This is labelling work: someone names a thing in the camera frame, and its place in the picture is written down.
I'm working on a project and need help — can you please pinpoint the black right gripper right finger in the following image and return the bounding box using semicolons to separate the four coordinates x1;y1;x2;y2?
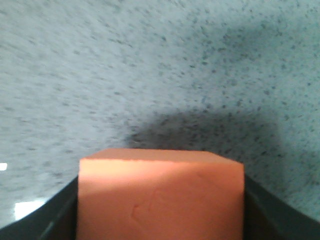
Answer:
243;175;320;240

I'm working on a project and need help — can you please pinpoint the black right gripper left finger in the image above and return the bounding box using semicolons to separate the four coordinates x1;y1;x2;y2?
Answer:
0;177;78;240

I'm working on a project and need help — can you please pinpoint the orange foam block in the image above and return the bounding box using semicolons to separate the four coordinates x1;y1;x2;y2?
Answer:
76;148;245;240

